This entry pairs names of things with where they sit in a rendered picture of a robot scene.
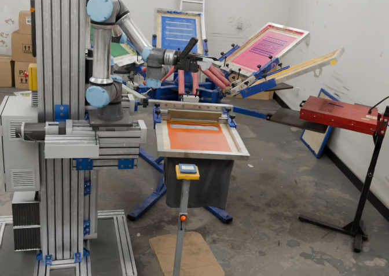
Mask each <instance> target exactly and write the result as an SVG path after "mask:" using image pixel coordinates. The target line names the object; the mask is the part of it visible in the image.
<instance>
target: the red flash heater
mask: <svg viewBox="0 0 389 276"><path fill-rule="evenodd" d="M329 103H331V104H329ZM332 104H335V105H332ZM336 105H340V106H336ZM341 106H343V107H341ZM344 107H345V108H344ZM369 110H370V108H368V107H364V106H359V105H354V104H348V103H345V102H339V101H334V100H329V99H325V98H320V97H315V96H311V95H310V96H309V98H308V99H307V101H306V102H305V103H304V105H303V106H302V107H301V109H300V118H299V119H302V120H307V121H310V122H315V123H320V124H325V125H328V126H333V127H338V128H343V129H346V130H351V131H356V132H359V133H364V134H369V135H374V131H378V134H379V132H380V128H381V124H382V121H383V112H382V114H381V115H380V114H378V109H372V110H371V111H372V113H371V114H369V113H368V111H369Z"/></svg>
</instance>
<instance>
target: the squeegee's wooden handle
mask: <svg viewBox="0 0 389 276"><path fill-rule="evenodd" d="M167 114H168V115H171V116H170V119H171V118H173V119H192V120H211V121H217V122H218V120H219V117H222V113H221V112H211V111H193V110H183V109H168V112H167Z"/></svg>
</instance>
